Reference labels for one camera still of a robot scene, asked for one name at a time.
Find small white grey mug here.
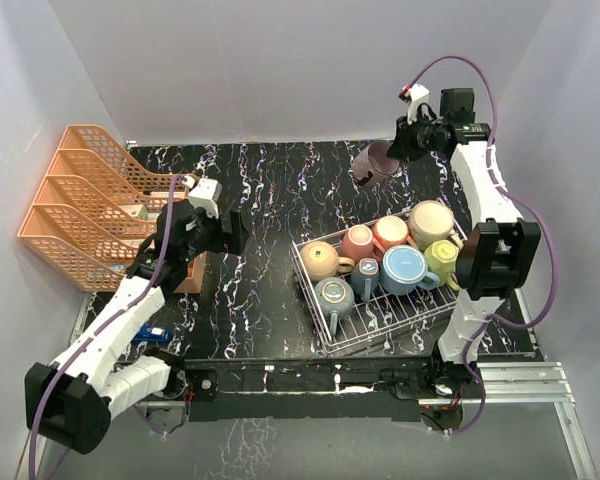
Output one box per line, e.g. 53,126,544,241
350,258,380,303

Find salmon pink speckled mug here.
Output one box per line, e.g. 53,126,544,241
373,215,418,250

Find grey green mug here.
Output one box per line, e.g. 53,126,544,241
314,277,355,340

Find light blue mug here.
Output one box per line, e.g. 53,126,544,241
379,245,439,296

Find mauve purple mug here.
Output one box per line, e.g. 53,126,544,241
352,141,400,187

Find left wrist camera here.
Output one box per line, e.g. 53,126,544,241
185,175,222,219

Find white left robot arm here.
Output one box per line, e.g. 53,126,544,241
24,200,249,454

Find green white box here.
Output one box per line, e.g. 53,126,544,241
119,203,149,221

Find cream floral mug green inside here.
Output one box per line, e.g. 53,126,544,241
407,200,463,251

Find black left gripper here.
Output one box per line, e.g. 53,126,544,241
181,204,250,262

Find aluminium frame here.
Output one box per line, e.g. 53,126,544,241
14,359,600,480

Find white wire dish rack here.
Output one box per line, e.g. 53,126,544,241
289,207,469,356

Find orange plastic file organizer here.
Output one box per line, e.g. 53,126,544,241
17,124,216,294

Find pink mug cream inside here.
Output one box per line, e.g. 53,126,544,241
340,224,385,262

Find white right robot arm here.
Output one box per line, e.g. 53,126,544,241
388,84,541,397

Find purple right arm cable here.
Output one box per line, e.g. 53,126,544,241
402,54,561,436

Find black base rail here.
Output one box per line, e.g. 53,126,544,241
129,357,486,424

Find brown ceramic mug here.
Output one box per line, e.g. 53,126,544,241
300,241,356,283

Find yellow green mug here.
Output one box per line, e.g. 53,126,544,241
424,239,460,291

